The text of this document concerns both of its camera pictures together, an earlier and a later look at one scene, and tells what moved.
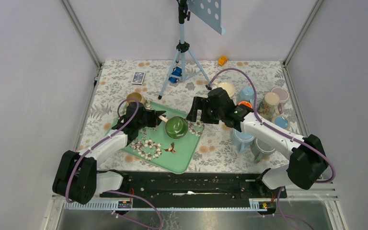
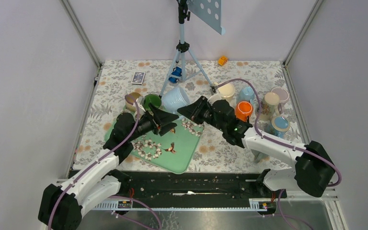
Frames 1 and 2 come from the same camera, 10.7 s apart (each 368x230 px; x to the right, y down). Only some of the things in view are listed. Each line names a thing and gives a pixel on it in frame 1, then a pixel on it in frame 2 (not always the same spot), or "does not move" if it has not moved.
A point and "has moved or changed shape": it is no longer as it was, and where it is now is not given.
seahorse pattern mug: [268, 105] does not move
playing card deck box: [138, 78] does not move
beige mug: [136, 96] does not move
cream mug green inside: [176, 127] → [154, 99]
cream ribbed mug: [229, 87] does not move
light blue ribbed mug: [242, 139] has moved or changed shape
